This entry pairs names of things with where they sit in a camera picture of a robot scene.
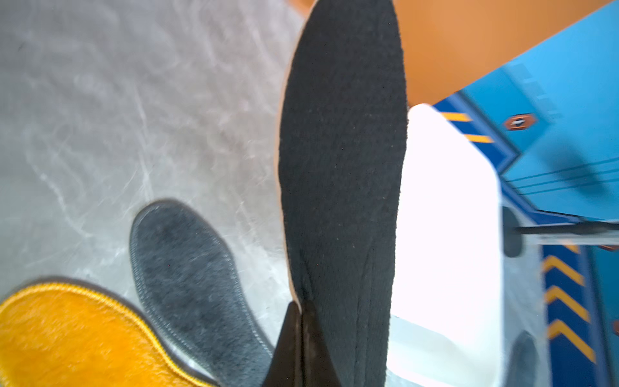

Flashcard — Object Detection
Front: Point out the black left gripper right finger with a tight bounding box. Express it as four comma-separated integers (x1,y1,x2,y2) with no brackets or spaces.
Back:
301,302,341,387

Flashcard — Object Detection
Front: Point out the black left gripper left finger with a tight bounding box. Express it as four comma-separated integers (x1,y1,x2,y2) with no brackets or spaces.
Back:
262,302,303,387

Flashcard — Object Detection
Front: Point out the dark grey insole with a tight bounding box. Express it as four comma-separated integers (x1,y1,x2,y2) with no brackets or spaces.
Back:
130,199,273,386

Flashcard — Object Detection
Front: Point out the black insole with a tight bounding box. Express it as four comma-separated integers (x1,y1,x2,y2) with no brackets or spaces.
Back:
277,1,407,386
504,331,538,387

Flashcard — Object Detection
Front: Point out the white rectangular storage box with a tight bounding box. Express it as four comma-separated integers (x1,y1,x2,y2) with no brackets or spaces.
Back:
387,104,504,386

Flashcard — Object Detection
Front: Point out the black microphone stand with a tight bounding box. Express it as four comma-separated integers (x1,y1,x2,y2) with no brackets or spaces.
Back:
502,206,618,258

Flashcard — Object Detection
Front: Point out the yellow insole upper left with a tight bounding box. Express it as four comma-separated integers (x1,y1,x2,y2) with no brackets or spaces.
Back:
1,282,208,386

